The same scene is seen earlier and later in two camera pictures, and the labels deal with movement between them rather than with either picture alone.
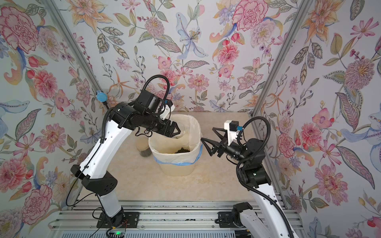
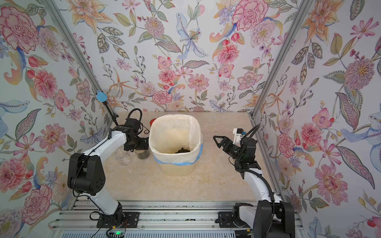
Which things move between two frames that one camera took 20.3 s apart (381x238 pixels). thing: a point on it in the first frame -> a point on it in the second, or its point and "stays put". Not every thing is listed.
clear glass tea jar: x=184 y=127 -> x=122 y=156
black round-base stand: x=102 y=96 stays put
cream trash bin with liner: x=176 y=156 stays put
